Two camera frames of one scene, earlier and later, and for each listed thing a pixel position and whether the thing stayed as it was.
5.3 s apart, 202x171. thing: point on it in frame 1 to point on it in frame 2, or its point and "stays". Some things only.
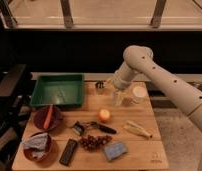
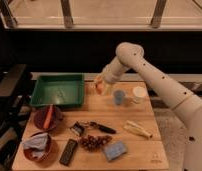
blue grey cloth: [36, 143] stays
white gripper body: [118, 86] to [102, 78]
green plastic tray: [58, 90] stays
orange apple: [104, 114] to [100, 86]
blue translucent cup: [118, 97] stays
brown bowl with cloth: [37, 146] stays
